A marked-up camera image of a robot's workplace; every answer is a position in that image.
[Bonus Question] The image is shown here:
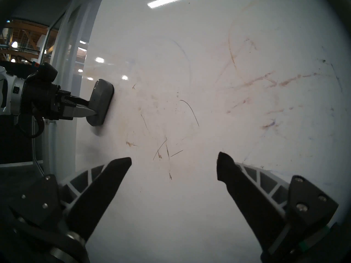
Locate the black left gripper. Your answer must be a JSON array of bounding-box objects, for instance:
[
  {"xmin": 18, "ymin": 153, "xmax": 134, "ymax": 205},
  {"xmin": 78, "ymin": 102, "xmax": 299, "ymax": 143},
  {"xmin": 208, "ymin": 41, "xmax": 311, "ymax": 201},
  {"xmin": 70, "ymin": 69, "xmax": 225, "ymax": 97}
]
[{"xmin": 20, "ymin": 73, "xmax": 97, "ymax": 120}]

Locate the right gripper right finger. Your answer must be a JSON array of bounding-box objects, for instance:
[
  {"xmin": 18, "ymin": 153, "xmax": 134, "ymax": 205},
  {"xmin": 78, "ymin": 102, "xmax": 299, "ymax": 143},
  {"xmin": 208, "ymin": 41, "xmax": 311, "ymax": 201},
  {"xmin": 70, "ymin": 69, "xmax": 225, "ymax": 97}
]
[{"xmin": 217, "ymin": 152, "xmax": 339, "ymax": 253}]

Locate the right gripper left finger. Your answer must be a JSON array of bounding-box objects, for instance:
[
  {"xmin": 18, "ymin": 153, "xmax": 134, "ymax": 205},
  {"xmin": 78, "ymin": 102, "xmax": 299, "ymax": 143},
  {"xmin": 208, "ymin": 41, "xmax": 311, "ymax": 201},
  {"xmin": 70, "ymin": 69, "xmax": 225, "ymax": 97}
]
[{"xmin": 8, "ymin": 157, "xmax": 132, "ymax": 243}]

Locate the dark grey whiteboard eraser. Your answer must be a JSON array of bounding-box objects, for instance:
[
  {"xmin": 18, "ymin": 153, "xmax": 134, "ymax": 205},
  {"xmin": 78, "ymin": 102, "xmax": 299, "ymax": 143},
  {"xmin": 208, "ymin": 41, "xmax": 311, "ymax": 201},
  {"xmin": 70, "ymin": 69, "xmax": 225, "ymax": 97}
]
[{"xmin": 86, "ymin": 79, "xmax": 115, "ymax": 127}]

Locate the white freestanding whiteboard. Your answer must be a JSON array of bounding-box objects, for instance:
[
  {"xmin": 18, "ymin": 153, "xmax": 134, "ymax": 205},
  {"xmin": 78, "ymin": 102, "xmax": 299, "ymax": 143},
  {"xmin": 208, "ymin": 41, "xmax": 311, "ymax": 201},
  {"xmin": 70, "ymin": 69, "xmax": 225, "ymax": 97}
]
[{"xmin": 75, "ymin": 0, "xmax": 351, "ymax": 263}]

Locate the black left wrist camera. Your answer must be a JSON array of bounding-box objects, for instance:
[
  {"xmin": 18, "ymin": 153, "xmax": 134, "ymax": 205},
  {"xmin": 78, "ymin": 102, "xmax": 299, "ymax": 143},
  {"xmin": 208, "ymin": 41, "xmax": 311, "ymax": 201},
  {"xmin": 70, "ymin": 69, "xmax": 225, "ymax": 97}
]
[{"xmin": 31, "ymin": 62, "xmax": 58, "ymax": 84}]

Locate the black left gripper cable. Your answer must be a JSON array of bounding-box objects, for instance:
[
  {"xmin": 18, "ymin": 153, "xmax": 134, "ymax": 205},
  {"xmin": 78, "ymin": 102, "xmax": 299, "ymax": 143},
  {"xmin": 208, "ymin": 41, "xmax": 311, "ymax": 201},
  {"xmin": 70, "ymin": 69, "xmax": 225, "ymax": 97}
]
[{"xmin": 16, "ymin": 115, "xmax": 45, "ymax": 139}]

